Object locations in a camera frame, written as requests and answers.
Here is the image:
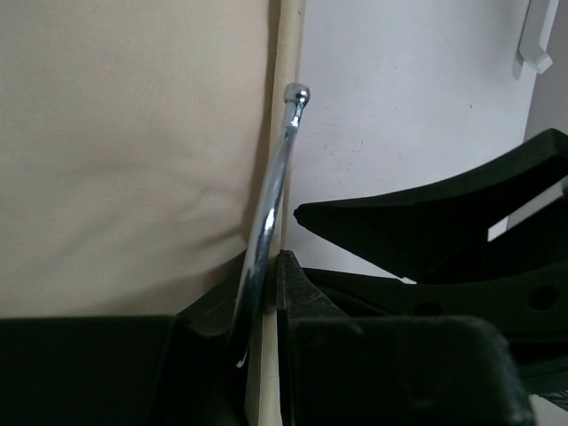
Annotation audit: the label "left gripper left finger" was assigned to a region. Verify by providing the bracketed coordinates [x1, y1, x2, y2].
[1, 293, 246, 425]

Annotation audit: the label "white clothes rack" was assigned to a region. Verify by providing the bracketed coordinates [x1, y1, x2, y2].
[512, 0, 559, 81]

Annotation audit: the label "cream wooden hanger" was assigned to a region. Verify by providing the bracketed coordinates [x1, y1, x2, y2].
[228, 1, 310, 425]

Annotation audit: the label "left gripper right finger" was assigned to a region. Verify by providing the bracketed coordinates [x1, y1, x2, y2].
[275, 250, 533, 425]

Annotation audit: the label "beige trousers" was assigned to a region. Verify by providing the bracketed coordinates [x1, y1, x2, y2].
[1, 1, 280, 318]

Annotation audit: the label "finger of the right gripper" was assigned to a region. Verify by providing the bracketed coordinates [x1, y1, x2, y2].
[294, 129, 567, 281]
[304, 262, 567, 344]

